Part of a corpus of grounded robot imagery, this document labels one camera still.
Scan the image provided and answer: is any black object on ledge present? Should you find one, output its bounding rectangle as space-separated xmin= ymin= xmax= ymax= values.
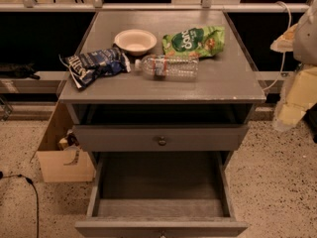
xmin=0 ymin=62 xmax=40 ymax=80

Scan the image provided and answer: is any white paper bowl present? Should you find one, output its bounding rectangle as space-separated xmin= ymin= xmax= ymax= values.
xmin=114 ymin=29 xmax=157 ymax=57

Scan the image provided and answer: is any closed grey top drawer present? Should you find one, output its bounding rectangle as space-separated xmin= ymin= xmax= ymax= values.
xmin=73 ymin=125 xmax=248 ymax=152

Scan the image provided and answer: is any open grey middle drawer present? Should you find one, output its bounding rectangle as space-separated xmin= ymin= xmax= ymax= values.
xmin=75 ymin=152 xmax=248 ymax=238

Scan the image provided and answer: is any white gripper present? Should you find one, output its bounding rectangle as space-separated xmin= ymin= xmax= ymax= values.
xmin=270 ymin=3 xmax=317 ymax=132

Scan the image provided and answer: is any white hanging cable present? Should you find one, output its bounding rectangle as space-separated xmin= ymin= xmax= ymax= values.
xmin=262 ymin=0 xmax=293 ymax=92

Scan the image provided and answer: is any green rice chip bag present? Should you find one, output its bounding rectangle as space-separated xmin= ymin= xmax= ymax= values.
xmin=161 ymin=26 xmax=225 ymax=58

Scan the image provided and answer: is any cardboard box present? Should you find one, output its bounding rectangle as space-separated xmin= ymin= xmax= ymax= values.
xmin=36 ymin=103 xmax=95 ymax=182

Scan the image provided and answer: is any black floor cable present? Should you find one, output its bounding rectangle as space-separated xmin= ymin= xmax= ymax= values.
xmin=0 ymin=171 xmax=41 ymax=238

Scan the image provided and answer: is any grey wooden drawer cabinet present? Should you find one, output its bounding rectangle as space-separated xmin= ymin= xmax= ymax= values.
xmin=57 ymin=9 xmax=267 ymax=238

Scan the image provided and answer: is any clear plastic water bottle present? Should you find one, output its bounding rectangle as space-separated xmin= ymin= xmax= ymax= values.
xmin=135 ymin=55 xmax=199 ymax=81

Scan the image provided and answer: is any metal railing frame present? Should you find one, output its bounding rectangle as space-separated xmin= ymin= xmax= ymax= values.
xmin=0 ymin=0 xmax=310 ymax=12

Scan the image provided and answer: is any blue chip bag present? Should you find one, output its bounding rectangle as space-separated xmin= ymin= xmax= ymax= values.
xmin=59 ymin=46 xmax=131 ymax=89

